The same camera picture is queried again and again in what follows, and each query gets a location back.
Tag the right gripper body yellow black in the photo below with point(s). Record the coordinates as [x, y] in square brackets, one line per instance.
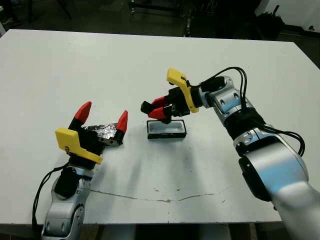
[183, 100]

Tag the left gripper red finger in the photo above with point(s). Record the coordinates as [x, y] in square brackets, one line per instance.
[82, 112]
[122, 122]

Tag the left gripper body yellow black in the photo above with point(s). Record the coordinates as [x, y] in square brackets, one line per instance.
[87, 143]

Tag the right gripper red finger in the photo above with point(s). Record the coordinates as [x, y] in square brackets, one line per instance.
[161, 100]
[158, 113]

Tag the black camera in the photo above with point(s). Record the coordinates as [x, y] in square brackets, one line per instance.
[145, 107]

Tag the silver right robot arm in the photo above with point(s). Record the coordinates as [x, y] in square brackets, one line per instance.
[275, 155]

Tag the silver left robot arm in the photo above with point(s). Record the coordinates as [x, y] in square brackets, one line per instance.
[65, 217]

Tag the black box white insert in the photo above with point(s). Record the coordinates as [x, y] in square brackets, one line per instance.
[175, 136]

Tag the black gantry stand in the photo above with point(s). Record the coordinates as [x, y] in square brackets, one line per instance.
[160, 8]

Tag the black equipment bags heap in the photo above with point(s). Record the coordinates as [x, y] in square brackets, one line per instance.
[271, 25]

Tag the grey sneaker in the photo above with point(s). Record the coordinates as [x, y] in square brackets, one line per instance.
[11, 21]

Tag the small black wall fitting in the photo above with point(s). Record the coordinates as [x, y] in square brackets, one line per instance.
[311, 27]

